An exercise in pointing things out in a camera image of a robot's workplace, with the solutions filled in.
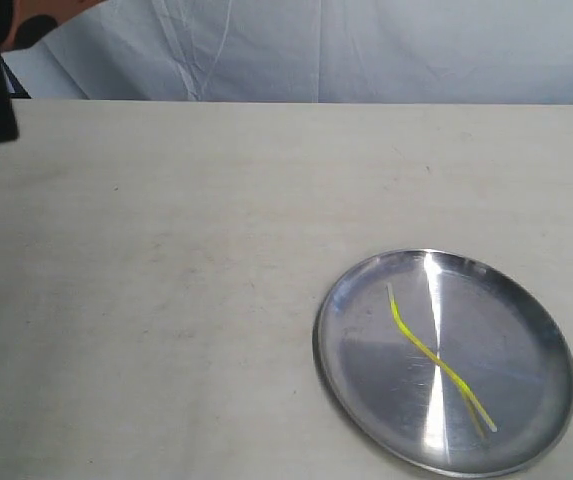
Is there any white backdrop cloth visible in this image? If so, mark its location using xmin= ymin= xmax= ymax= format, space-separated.
xmin=5 ymin=1 xmax=573 ymax=104

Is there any thin yellow strip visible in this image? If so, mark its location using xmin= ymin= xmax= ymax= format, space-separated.
xmin=386 ymin=283 xmax=498 ymax=436

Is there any round silver metal plate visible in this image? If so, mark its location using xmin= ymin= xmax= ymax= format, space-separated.
xmin=312 ymin=249 xmax=573 ymax=478

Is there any dark frame behind cloth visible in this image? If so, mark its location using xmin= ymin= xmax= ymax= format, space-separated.
xmin=0 ymin=57 xmax=31 ymax=99

